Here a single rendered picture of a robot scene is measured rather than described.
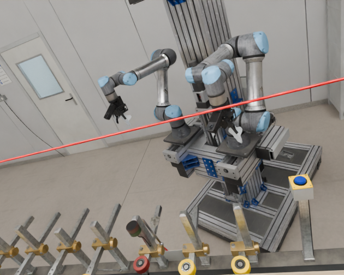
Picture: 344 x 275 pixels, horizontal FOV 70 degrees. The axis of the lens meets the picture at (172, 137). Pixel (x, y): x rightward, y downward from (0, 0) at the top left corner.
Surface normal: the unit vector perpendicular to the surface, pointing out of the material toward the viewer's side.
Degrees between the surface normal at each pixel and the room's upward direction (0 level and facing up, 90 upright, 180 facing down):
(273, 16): 90
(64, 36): 90
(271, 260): 0
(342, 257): 0
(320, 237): 0
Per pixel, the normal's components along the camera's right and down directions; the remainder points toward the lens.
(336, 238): -0.33, -0.80
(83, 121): -0.18, 0.57
